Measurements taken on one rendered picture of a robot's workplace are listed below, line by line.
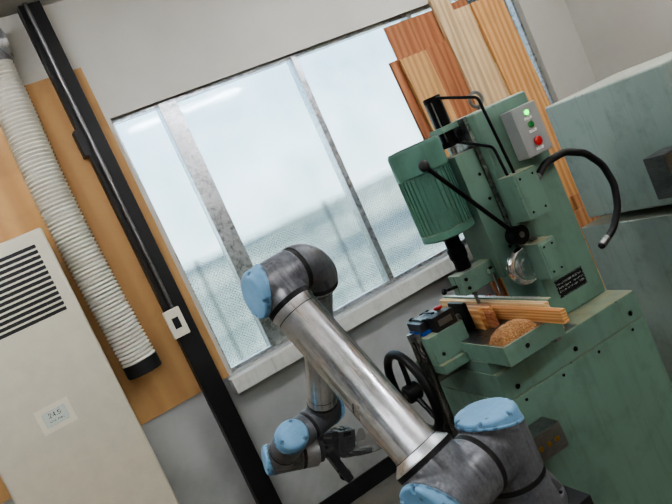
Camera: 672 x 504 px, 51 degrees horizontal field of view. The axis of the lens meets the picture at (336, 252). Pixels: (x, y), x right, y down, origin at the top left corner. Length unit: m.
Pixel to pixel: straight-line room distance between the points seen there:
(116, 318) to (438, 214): 1.49
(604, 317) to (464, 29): 2.26
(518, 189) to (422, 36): 1.95
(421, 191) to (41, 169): 1.62
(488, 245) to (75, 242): 1.68
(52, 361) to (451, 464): 1.83
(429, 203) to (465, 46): 2.02
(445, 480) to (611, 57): 3.57
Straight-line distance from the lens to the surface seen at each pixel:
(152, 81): 3.48
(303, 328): 1.60
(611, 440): 2.44
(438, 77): 3.94
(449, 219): 2.23
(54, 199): 3.11
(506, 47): 4.28
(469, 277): 2.31
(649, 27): 4.54
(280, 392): 3.50
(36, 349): 2.97
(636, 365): 2.48
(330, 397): 2.04
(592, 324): 2.35
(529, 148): 2.31
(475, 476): 1.58
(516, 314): 2.20
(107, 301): 3.10
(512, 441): 1.65
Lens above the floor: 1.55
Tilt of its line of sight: 6 degrees down
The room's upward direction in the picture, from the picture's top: 24 degrees counter-clockwise
